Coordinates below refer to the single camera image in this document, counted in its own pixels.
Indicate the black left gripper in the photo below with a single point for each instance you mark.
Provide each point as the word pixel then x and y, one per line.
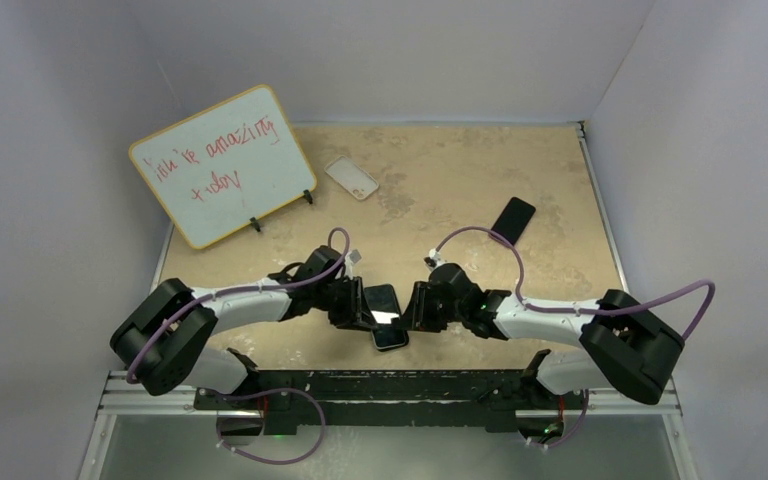
pixel 355 314

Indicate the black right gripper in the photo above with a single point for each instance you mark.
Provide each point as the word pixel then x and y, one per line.
pixel 416 316

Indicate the black smartphone white edge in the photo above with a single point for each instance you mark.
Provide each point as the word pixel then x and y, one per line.
pixel 383 301

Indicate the black phone case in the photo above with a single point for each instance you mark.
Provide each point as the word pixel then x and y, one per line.
pixel 388 334

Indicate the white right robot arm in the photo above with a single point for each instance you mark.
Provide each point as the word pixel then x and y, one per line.
pixel 612 341

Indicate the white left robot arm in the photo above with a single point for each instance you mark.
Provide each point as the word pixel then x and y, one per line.
pixel 164 341

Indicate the clear phone case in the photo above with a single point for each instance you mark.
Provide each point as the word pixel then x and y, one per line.
pixel 352 178

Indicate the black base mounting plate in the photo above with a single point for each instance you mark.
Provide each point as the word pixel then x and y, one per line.
pixel 494 400

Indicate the black smartphone on table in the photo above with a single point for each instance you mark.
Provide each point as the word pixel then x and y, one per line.
pixel 513 220

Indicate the yellow framed whiteboard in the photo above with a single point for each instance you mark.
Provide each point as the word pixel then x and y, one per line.
pixel 226 167

